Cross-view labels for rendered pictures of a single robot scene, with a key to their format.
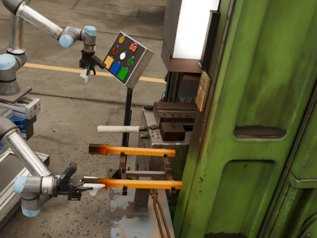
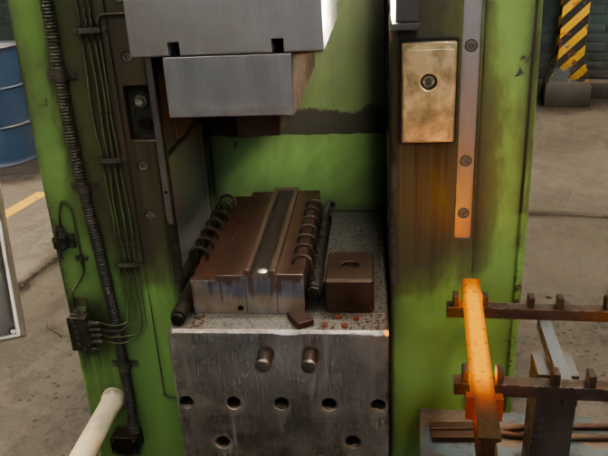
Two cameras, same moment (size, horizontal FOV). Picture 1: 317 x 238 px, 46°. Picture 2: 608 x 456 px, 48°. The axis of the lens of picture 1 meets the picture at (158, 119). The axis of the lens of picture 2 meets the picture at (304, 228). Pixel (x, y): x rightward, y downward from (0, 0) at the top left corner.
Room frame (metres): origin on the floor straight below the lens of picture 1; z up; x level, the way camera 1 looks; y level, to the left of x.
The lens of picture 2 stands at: (1.41, 0.96, 1.52)
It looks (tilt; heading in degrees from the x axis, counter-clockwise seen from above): 23 degrees down; 291
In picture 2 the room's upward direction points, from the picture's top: 3 degrees counter-clockwise
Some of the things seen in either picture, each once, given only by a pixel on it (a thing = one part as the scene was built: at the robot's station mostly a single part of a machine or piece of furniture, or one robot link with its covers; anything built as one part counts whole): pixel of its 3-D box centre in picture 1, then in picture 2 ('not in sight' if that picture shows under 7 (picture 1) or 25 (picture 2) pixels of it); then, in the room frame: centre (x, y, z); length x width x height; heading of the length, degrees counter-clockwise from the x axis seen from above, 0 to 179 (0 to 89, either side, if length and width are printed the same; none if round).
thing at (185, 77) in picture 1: (207, 72); (270, 99); (1.93, -0.23, 1.24); 0.30 x 0.07 x 0.06; 105
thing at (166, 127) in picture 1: (172, 131); (350, 280); (1.73, -0.09, 0.95); 0.12 x 0.08 x 0.06; 105
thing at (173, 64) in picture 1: (202, 57); (251, 62); (1.94, -0.19, 1.32); 0.42 x 0.20 x 0.10; 105
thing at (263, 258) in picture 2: (193, 111); (275, 226); (1.92, -0.19, 0.99); 0.42 x 0.05 x 0.01; 105
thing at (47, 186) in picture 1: (48, 185); not in sight; (1.17, 0.41, 0.94); 0.08 x 0.05 x 0.08; 11
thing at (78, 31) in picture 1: (73, 34); not in sight; (2.23, 0.61, 1.23); 0.11 x 0.11 x 0.08; 88
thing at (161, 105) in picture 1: (190, 114); (264, 242); (1.94, -0.19, 0.96); 0.42 x 0.20 x 0.09; 105
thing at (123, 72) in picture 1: (123, 74); not in sight; (2.25, 0.27, 1.01); 0.07 x 0.05 x 0.07; 40
